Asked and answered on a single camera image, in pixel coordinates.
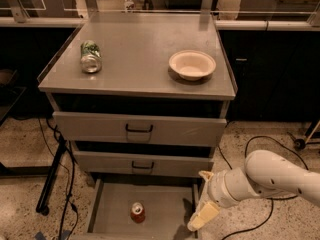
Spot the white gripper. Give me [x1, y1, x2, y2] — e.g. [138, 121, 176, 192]
[187, 168, 249, 231]

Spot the red coke can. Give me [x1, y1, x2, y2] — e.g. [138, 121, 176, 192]
[130, 202, 145, 223]

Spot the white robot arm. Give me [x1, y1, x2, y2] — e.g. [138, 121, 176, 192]
[187, 150, 320, 231]

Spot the grey open bottom drawer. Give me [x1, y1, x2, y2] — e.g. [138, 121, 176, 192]
[70, 178, 200, 240]

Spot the grey metal drawer cabinet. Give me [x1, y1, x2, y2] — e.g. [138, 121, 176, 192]
[37, 11, 238, 240]

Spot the grey middle drawer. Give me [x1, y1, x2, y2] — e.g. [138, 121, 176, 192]
[73, 141, 213, 178]

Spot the grey top drawer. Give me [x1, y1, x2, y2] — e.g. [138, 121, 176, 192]
[53, 112, 226, 147]

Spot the green soda can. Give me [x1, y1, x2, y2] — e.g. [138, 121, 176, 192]
[80, 40, 102, 73]

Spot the wheeled cart leg right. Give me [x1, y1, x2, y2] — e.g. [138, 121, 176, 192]
[289, 119, 320, 150]

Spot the black stand leg with wheel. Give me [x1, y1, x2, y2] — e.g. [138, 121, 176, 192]
[36, 136, 65, 216]

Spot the clear water bottle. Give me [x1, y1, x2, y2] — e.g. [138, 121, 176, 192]
[124, 0, 135, 12]

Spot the black floor cable right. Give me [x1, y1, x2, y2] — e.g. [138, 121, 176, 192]
[218, 135, 311, 240]

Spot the black middle drawer handle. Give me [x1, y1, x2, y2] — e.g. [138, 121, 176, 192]
[131, 161, 154, 170]

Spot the black drawer handle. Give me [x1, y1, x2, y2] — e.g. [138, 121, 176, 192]
[125, 124, 153, 133]
[131, 161, 154, 170]

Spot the black top drawer handle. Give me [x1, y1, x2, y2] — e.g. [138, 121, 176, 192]
[125, 124, 153, 133]

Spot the black floor cables left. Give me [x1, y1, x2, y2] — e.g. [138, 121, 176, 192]
[37, 117, 80, 240]

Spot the white horizontal rail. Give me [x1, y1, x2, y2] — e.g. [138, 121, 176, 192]
[0, 14, 320, 32]

